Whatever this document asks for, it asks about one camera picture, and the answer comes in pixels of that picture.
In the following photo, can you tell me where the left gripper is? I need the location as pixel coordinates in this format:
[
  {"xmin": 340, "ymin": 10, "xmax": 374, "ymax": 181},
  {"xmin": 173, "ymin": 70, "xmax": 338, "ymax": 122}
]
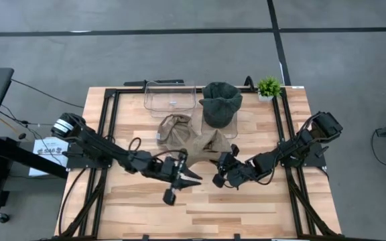
[{"xmin": 151, "ymin": 152, "xmax": 204, "ymax": 206}]

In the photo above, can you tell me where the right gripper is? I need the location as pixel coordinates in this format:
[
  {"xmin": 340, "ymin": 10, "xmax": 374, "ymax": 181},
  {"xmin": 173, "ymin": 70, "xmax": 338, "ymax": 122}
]
[{"xmin": 209, "ymin": 143, "xmax": 249, "ymax": 190}]

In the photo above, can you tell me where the tan cap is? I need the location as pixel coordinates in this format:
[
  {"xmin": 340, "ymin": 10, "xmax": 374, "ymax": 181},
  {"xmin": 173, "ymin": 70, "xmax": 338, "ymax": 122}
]
[
  {"xmin": 156, "ymin": 114, "xmax": 199, "ymax": 153},
  {"xmin": 185, "ymin": 128, "xmax": 233, "ymax": 167}
]

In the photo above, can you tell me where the dark green cap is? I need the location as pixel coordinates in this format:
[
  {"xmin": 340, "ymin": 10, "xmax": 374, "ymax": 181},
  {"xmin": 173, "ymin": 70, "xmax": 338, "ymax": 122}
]
[
  {"xmin": 202, "ymin": 100, "xmax": 239, "ymax": 129},
  {"xmin": 199, "ymin": 81, "xmax": 244, "ymax": 110}
]

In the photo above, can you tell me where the narrow clear plastic bin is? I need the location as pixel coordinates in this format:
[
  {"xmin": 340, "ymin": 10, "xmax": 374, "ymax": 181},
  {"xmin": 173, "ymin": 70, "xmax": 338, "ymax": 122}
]
[{"xmin": 200, "ymin": 92, "xmax": 243, "ymax": 140}]

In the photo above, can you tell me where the wide clear plastic bin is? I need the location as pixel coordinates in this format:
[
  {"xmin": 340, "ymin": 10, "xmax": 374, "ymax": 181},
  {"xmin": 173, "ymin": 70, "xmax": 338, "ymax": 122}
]
[{"xmin": 143, "ymin": 80, "xmax": 198, "ymax": 118}]

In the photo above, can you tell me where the small potted green plant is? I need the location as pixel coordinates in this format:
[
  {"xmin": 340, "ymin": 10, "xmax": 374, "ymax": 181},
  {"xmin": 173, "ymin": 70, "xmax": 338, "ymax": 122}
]
[{"xmin": 257, "ymin": 77, "xmax": 283, "ymax": 102}]

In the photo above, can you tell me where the black clamp bar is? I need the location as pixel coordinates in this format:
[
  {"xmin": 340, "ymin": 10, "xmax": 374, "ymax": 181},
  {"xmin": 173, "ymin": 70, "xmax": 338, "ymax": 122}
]
[{"xmin": 123, "ymin": 79, "xmax": 186, "ymax": 88}]

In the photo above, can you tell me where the white printed paper sheet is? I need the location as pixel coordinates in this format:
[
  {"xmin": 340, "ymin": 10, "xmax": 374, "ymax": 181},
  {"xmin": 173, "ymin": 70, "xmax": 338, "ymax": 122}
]
[{"xmin": 28, "ymin": 136, "xmax": 70, "ymax": 177}]

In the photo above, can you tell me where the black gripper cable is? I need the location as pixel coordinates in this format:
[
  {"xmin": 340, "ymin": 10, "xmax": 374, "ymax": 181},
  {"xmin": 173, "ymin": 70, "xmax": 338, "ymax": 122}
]
[{"xmin": 127, "ymin": 136, "xmax": 190, "ymax": 162}]

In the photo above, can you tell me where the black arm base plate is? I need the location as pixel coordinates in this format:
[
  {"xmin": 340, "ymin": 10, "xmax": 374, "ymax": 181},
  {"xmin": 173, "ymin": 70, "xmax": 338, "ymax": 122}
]
[
  {"xmin": 277, "ymin": 140, "xmax": 330, "ymax": 169},
  {"xmin": 66, "ymin": 143, "xmax": 114, "ymax": 169}
]

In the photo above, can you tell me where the black aluminium table frame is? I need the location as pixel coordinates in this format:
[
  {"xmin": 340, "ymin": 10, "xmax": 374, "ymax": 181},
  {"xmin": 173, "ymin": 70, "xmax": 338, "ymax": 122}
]
[{"xmin": 57, "ymin": 85, "xmax": 344, "ymax": 241}]

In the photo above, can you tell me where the black hanging arm cable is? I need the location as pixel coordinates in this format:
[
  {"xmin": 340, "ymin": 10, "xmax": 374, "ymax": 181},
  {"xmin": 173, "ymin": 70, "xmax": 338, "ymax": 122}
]
[{"xmin": 58, "ymin": 167, "xmax": 88, "ymax": 237}]

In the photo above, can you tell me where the long black floor cable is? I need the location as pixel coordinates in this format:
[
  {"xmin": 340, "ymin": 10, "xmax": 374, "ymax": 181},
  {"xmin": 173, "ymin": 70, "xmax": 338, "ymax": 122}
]
[{"xmin": 11, "ymin": 78, "xmax": 85, "ymax": 109}]

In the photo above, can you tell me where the black desk leg frame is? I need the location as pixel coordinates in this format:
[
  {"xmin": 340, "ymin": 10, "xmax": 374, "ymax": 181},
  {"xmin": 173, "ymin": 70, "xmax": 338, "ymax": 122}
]
[{"xmin": 0, "ymin": 133, "xmax": 69, "ymax": 220}]

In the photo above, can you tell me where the thin black floor cable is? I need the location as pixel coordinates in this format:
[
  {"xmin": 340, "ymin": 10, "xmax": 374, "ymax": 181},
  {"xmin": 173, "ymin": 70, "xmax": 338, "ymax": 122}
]
[{"xmin": 0, "ymin": 103, "xmax": 82, "ymax": 127}]

